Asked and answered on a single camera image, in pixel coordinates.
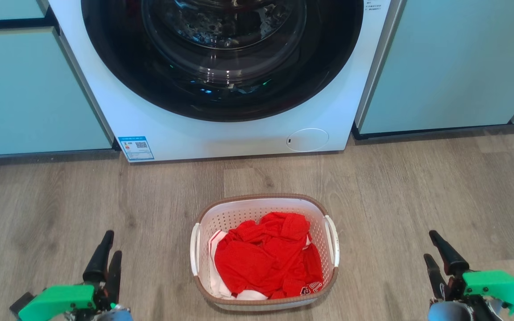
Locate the white washing machine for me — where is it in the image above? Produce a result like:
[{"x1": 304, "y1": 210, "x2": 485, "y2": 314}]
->
[{"x1": 48, "y1": 0, "x2": 402, "y2": 163}]

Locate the wide pale green cabinet door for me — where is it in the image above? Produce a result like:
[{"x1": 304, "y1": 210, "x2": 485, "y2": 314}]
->
[{"x1": 357, "y1": 0, "x2": 514, "y2": 134}]

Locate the black round washer door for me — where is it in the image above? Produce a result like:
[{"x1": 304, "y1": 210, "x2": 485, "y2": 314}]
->
[{"x1": 81, "y1": 0, "x2": 365, "y2": 122}]

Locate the round white filter cover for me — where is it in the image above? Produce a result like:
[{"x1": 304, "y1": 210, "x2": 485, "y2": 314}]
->
[{"x1": 286, "y1": 128, "x2": 329, "y2": 152}]

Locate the red mesh garment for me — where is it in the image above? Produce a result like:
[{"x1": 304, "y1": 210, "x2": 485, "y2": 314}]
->
[{"x1": 215, "y1": 212, "x2": 324, "y2": 300}]

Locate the blue energy label sticker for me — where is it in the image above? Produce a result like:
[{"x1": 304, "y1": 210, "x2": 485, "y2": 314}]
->
[{"x1": 118, "y1": 136, "x2": 155, "y2": 161}]

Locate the pale green cabinet drawer front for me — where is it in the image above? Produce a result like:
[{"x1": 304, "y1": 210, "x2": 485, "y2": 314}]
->
[{"x1": 0, "y1": 0, "x2": 49, "y2": 22}]

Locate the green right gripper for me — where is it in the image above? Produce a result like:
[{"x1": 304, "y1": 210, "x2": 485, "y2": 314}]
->
[{"x1": 423, "y1": 230, "x2": 514, "y2": 319}]

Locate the white perforated plastic laundry basket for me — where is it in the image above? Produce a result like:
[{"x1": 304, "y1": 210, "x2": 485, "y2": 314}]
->
[{"x1": 190, "y1": 193, "x2": 340, "y2": 312}]

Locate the white garment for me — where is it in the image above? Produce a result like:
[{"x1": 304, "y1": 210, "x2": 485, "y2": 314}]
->
[{"x1": 208, "y1": 230, "x2": 269, "y2": 300}]

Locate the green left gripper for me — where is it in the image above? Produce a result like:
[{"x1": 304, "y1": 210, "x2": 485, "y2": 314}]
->
[{"x1": 9, "y1": 230, "x2": 123, "y2": 321}]

